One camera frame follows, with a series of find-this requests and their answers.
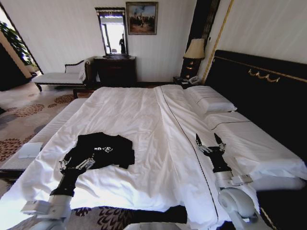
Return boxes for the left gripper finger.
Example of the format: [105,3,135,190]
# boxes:
[75,152,96,170]
[59,157,72,171]

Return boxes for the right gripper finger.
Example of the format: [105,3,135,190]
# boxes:
[213,132,227,152]
[195,133,213,154]

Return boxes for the black printed T-shirt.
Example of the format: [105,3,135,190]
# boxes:
[63,132,136,171]

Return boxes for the white striped bed bench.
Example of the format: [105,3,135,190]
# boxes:
[0,98,85,178]

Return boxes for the large white pillow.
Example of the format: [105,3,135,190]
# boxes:
[205,111,307,181]

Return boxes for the small white pillow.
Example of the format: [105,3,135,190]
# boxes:
[186,85,238,114]

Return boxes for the white duvet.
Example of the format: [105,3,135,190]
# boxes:
[6,85,261,221]

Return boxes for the dark headboard with gold trim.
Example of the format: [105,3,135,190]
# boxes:
[204,49,307,230]

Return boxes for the dark nightstand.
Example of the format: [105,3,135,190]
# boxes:
[173,76,205,90]

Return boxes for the white chaise lounge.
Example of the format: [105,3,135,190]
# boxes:
[32,59,94,92]

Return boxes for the dark wooden dresser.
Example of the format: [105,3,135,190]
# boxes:
[93,56,138,88]

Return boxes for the table lamp with cream shade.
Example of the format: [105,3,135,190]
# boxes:
[180,38,206,80]

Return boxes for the dark framed mirror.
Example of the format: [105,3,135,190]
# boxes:
[94,7,132,58]

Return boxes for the gold framed painting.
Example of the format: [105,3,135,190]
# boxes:
[125,1,159,36]

